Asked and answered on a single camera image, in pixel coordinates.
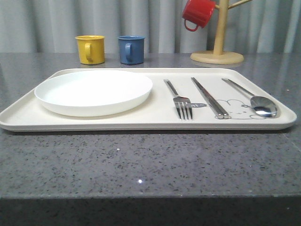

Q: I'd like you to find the silver fork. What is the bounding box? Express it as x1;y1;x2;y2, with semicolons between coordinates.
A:
164;79;193;121

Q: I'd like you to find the silver spoon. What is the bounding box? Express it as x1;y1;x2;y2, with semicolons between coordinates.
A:
222;78;278;118

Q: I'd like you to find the yellow mug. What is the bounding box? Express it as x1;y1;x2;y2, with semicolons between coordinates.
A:
75;35;105;65

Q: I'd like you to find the beige rabbit serving tray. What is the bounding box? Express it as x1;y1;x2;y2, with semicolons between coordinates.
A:
0;68;297;132

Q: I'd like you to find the red mug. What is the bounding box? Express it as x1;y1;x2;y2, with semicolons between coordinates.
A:
182;0;215;32

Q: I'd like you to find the white round plate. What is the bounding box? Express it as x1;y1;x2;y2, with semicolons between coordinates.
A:
34;70;153;117

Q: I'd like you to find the blue mug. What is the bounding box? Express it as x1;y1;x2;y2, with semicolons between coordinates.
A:
118;35;145;65

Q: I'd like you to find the wooden mug tree stand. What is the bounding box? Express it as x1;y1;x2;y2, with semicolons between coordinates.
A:
190;0;251;65

